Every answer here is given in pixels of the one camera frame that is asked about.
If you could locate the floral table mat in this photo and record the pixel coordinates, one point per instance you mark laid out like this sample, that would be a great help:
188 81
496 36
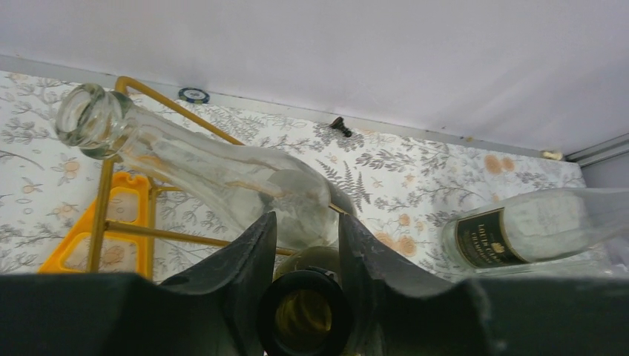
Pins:
404 189

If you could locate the black screw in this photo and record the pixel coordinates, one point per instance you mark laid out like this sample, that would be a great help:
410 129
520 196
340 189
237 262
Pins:
338 125

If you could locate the clear top wine bottle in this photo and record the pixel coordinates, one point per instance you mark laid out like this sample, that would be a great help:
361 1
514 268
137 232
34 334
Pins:
238 183

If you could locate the clear tall bottle black label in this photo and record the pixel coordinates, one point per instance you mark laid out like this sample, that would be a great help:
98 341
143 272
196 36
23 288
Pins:
537 227

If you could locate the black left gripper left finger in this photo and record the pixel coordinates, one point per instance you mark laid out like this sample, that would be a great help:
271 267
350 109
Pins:
207 309

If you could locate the dark green wine bottle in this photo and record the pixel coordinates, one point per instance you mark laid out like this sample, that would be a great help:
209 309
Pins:
304 310

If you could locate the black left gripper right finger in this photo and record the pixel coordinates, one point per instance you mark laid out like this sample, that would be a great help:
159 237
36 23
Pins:
400 309

